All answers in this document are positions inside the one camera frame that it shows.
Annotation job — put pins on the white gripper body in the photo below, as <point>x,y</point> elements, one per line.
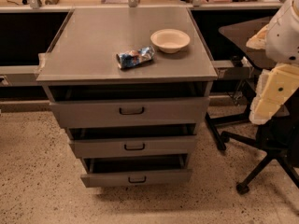
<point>283,37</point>

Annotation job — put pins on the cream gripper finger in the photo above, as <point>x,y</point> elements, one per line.
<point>273,90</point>

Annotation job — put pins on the grey top drawer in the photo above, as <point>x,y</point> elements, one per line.
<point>133,112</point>

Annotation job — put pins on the grey drawer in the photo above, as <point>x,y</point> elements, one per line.
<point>130,147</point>
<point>136,178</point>
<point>133,112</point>

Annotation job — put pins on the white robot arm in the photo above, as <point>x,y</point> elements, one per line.
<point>288,14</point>

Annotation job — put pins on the grey bottom drawer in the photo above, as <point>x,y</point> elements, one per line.
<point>136,178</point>

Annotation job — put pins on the grey drawer cabinet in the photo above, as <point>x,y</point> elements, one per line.
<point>82,66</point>

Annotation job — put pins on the grey middle drawer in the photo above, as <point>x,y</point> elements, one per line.
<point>130,147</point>

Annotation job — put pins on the black office chair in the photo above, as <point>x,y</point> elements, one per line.
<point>278,138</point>

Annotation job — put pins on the white paper bowl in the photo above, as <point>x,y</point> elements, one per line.
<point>170,40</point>

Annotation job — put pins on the blue crumpled snack bag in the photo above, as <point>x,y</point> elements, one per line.
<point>133,58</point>

